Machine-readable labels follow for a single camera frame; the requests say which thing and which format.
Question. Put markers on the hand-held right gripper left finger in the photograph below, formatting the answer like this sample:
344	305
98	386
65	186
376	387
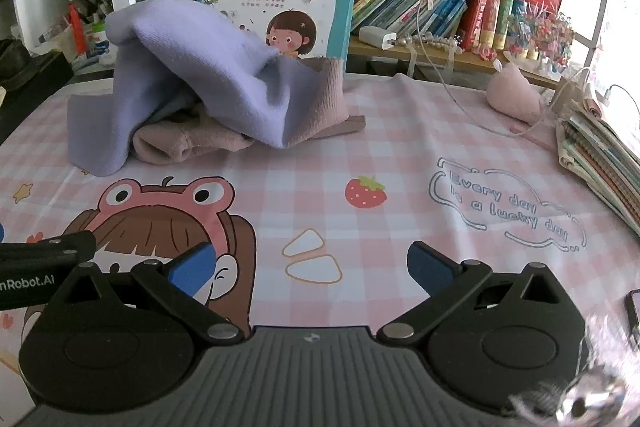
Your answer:
192	268

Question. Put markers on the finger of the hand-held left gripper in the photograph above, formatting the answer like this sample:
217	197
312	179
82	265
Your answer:
55	247

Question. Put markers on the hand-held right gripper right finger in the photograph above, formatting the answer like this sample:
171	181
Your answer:
431	266

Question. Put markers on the lavender and pink knit sweater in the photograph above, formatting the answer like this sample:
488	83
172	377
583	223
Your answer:
200	72

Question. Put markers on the pink checked printed tablecloth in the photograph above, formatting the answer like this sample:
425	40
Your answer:
400	147

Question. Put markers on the dark woven bag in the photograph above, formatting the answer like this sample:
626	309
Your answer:
30	67

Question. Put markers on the pink plush item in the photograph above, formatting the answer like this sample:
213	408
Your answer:
517	97

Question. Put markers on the fuzzy pink sleeve cuff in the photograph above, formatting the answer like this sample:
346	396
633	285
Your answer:
575	402

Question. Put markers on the white tablecloth clamp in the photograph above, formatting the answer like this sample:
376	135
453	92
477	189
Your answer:
450	67
415	64

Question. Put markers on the stack of soft-cover books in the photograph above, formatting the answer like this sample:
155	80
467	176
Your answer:
600	152

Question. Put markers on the smartphone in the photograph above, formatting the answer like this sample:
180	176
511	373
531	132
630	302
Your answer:
634	317

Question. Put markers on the desk organiser with pens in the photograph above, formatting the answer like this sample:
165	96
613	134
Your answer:
95	39

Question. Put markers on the pearl hair clip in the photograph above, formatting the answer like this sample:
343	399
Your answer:
445	41

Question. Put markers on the white charger plug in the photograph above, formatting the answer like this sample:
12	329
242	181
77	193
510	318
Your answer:
375	37

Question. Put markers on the red spined book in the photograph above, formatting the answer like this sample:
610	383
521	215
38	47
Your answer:
497	22
472	19

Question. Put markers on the colourful paper ornament bunch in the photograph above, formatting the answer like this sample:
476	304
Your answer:
540	32

